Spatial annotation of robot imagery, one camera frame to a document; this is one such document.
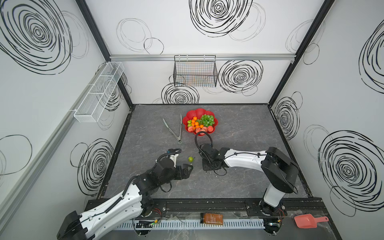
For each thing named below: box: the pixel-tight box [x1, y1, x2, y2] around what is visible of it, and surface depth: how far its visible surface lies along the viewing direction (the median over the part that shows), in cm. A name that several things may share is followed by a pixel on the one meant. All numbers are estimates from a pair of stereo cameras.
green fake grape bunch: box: [196, 114, 215, 127], surface depth 107 cm
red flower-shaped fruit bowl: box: [183, 108, 218, 135], surface depth 107 cm
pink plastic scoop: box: [294, 213, 329, 229], surface depth 71 cm
